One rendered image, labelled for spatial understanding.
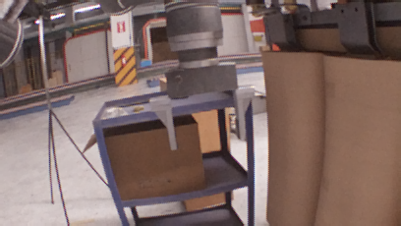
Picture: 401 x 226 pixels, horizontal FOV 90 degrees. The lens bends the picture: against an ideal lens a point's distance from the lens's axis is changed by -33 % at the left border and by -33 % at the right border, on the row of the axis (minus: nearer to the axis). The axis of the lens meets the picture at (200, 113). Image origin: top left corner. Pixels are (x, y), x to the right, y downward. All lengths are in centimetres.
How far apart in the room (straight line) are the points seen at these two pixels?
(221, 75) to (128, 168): 75
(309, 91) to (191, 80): 59
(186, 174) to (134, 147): 25
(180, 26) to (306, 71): 61
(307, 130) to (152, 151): 62
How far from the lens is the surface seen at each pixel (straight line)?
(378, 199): 84
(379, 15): 79
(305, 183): 115
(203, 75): 52
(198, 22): 49
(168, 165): 118
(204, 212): 177
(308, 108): 103
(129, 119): 106
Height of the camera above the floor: 112
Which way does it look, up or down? 14 degrees down
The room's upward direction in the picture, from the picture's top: 7 degrees counter-clockwise
